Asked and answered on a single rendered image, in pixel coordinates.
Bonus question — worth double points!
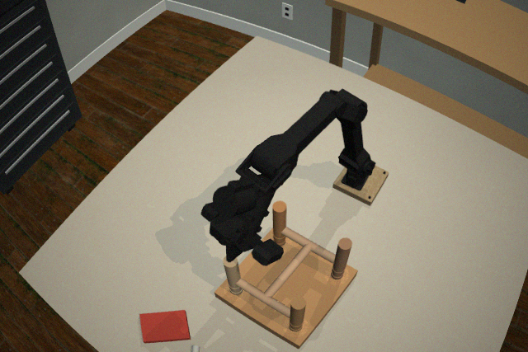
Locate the wooden stool legs with h-shaped crossbars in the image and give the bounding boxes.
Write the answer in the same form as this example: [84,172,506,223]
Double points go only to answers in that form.
[223,201,352,331]

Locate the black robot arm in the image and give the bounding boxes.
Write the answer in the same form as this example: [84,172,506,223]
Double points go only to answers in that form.
[210,89,376,246]

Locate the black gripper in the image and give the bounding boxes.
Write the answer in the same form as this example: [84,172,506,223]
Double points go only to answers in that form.
[201,202,284,266]

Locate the red flat rectangular pad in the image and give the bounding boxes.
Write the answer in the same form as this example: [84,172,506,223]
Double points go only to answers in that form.
[139,310,191,343]

